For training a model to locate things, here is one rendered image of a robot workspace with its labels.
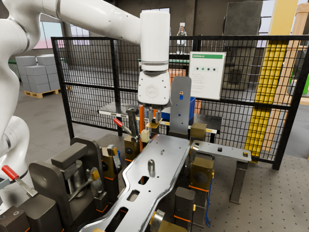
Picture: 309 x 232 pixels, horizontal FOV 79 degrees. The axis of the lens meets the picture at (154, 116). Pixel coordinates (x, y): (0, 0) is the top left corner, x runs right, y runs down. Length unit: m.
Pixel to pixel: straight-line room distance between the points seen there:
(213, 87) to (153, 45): 0.83
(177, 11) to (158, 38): 7.66
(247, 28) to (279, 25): 4.91
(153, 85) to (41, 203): 0.48
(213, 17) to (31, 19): 7.31
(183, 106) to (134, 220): 0.67
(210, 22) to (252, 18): 1.94
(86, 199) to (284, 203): 1.03
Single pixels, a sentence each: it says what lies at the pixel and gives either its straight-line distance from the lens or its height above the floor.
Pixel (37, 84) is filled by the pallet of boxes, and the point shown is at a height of 0.40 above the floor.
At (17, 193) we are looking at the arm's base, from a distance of 1.02.
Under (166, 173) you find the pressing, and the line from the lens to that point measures 0.83.
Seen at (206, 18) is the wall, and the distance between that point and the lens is 7.83.
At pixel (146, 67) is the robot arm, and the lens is 0.57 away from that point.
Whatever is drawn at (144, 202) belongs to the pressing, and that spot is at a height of 1.00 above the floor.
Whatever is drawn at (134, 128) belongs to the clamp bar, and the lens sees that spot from 0.95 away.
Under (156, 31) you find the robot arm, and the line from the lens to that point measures 0.55.
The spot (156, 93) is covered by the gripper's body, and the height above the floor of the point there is 1.37.
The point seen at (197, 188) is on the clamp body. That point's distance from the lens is 0.89.
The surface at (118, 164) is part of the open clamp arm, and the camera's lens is 0.87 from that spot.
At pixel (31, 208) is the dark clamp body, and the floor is 1.08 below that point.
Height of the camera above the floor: 1.53
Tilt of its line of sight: 22 degrees down
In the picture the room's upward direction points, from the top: straight up
